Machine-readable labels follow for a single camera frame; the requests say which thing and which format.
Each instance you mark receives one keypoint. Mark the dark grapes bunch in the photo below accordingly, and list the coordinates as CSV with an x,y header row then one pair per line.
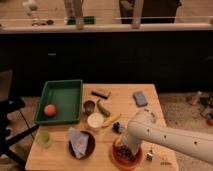
x,y
124,153

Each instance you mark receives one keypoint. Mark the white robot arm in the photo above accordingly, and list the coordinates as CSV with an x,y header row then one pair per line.
x,y
143,127

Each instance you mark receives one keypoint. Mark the dark rectangular eraser block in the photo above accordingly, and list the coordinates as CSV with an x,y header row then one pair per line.
x,y
101,93

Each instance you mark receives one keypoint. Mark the green chili pepper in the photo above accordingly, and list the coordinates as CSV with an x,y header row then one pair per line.
x,y
102,109

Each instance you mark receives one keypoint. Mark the small dark metal cup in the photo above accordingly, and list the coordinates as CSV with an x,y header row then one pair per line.
x,y
89,107

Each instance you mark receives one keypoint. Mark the blue grey sponge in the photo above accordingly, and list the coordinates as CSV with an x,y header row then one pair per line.
x,y
140,99

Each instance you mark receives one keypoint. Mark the white round lid container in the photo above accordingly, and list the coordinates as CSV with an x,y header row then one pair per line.
x,y
95,121

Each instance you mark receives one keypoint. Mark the yellow banana piece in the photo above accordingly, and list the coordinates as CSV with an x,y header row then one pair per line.
x,y
110,120

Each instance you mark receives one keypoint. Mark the green plastic tray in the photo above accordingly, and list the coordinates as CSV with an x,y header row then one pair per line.
x,y
66,96

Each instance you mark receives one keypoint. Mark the dark brown plate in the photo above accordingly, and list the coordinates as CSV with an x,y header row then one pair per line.
x,y
89,149

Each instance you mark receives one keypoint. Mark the grey folded cloth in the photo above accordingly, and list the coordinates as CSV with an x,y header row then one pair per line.
x,y
79,142

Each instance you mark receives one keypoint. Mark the orange fruit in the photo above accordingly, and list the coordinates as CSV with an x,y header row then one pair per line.
x,y
50,110

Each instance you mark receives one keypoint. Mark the orange bowl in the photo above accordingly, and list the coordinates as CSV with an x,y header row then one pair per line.
x,y
122,164

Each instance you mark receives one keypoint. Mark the silver fork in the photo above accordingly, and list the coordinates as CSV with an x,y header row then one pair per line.
x,y
149,156

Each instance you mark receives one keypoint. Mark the light green cup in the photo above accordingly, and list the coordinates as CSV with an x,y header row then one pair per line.
x,y
43,138

